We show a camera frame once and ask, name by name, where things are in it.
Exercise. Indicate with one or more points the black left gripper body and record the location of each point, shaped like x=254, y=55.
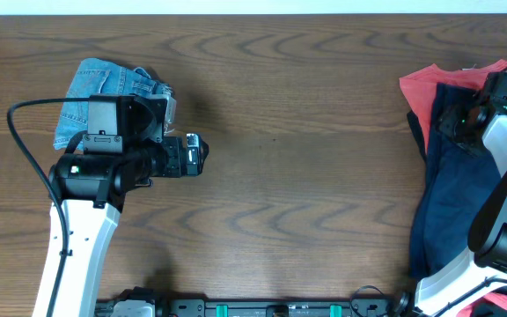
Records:
x=158, y=118

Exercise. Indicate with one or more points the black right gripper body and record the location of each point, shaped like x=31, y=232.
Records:
x=455, y=122

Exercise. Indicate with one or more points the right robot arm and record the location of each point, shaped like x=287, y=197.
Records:
x=481, y=268

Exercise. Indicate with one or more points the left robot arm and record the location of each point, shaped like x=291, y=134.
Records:
x=122, y=148

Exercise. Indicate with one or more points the red t-shirt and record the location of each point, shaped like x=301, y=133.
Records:
x=420, y=90

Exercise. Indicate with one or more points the dark navy garment pile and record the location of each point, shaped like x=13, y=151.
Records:
x=456, y=186

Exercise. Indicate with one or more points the light blue denim shorts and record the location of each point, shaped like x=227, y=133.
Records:
x=96, y=76

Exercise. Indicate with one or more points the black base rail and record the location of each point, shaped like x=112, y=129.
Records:
x=367, y=301

